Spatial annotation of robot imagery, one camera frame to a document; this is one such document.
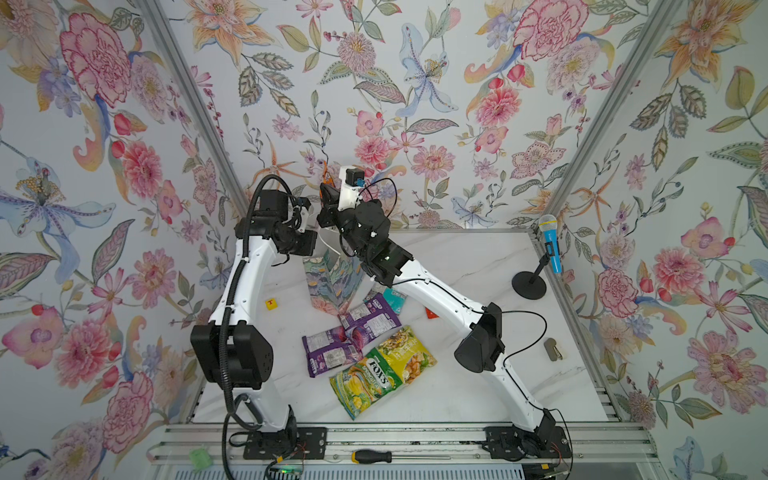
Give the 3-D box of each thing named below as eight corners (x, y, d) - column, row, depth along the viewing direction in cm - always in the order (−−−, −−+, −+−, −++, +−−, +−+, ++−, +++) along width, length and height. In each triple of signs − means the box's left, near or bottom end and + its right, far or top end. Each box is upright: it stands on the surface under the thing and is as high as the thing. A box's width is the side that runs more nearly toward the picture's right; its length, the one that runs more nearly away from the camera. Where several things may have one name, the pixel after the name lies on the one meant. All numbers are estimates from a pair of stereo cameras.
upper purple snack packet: (358, 350, 90) (357, 346, 88) (338, 316, 97) (337, 312, 96) (400, 325, 95) (400, 321, 94) (378, 295, 103) (378, 291, 101)
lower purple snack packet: (311, 378, 86) (309, 375, 84) (303, 340, 93) (302, 336, 91) (363, 360, 89) (363, 356, 87) (352, 325, 96) (351, 321, 94)
